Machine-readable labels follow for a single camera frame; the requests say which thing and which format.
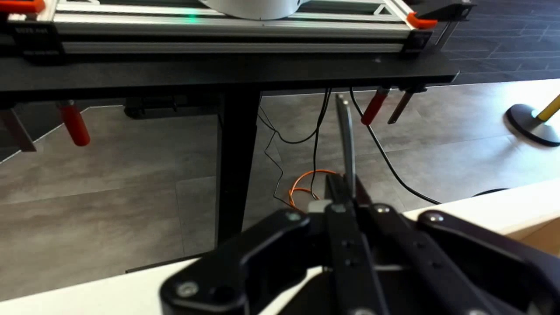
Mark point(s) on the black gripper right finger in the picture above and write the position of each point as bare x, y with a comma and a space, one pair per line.
456, 262

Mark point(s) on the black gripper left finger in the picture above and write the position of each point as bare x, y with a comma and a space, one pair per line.
263, 262

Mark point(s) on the metal spoon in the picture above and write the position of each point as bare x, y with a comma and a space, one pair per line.
349, 140

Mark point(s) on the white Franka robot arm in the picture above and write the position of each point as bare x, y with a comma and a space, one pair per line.
251, 7

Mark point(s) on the small white connector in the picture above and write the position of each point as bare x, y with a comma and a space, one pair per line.
317, 204

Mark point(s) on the black table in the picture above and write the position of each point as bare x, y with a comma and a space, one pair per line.
237, 162

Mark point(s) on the black stanchion base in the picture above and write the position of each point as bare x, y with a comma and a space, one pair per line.
527, 124

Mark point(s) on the black under-table box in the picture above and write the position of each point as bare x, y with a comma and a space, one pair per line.
169, 106

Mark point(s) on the yellow stanchion pole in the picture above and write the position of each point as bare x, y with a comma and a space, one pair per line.
550, 106

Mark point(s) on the orange clamp jaw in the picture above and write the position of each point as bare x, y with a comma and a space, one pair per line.
421, 21
20, 5

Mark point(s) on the aluminium profile frame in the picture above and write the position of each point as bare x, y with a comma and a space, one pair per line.
146, 26

